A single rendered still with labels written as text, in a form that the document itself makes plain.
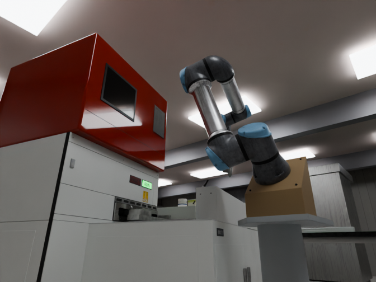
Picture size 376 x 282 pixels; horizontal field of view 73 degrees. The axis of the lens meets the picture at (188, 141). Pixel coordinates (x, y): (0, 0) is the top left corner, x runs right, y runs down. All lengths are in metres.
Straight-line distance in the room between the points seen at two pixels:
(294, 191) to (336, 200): 4.70
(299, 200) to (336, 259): 4.71
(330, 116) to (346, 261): 2.55
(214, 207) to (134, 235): 0.37
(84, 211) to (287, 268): 0.90
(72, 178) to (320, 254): 5.04
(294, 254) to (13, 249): 1.13
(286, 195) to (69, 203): 0.92
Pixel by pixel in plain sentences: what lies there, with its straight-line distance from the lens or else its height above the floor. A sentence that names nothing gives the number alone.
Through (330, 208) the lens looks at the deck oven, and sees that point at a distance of 5.69.
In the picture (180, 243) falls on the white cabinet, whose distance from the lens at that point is 1.07.
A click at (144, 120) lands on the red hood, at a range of 1.75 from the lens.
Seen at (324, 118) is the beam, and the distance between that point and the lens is 4.99.
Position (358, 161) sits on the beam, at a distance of 8.07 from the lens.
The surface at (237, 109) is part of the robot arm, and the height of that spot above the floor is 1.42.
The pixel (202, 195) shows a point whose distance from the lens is 1.11.
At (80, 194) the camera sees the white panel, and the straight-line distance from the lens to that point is 1.32.
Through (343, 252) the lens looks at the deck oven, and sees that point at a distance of 5.65.
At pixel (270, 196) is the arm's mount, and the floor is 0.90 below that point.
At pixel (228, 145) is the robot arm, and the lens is 1.01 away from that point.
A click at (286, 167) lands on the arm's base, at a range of 1.08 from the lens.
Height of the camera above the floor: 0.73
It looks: 22 degrees up
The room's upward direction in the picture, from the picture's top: straight up
